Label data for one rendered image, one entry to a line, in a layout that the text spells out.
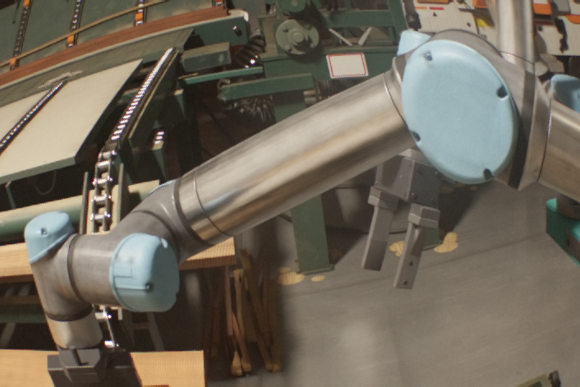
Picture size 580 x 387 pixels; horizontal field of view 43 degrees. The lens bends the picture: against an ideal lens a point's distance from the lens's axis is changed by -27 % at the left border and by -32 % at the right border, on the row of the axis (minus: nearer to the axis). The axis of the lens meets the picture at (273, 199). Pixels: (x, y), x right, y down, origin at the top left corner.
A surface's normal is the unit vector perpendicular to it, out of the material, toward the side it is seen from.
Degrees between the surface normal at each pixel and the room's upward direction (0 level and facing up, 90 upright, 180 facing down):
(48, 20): 47
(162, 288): 90
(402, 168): 67
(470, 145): 87
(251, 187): 86
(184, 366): 0
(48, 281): 93
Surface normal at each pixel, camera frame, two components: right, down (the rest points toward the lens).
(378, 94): -0.56, -0.29
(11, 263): -0.13, -0.76
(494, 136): -0.43, 0.29
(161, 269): 0.94, -0.04
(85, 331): 0.62, 0.14
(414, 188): 0.23, 0.13
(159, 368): -0.15, -0.94
